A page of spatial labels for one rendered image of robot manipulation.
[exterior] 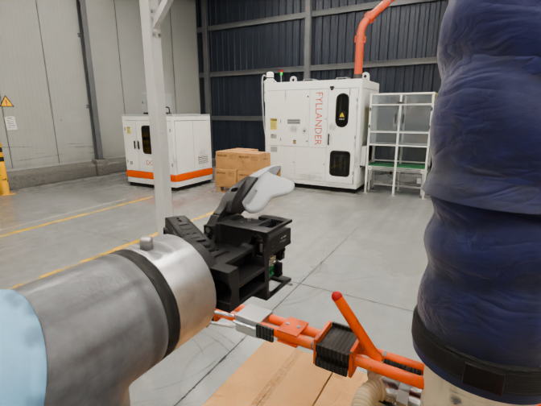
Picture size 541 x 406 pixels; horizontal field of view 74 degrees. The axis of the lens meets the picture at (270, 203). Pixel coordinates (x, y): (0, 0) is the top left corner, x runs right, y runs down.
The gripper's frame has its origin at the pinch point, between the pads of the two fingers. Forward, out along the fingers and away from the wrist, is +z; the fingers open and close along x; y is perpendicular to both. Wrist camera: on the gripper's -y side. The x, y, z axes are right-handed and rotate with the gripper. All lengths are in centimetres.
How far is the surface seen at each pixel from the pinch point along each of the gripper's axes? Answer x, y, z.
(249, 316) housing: -32.0, -19.0, 20.7
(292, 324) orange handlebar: -32.1, -8.9, 23.5
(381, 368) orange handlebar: -32.8, 11.8, 20.1
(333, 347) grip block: -31.8, 2.2, 20.0
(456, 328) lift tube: -16.3, 23.3, 13.1
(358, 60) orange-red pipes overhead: 119, -223, 722
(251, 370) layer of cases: -103, -58, 78
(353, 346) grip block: -30.6, 6.0, 20.6
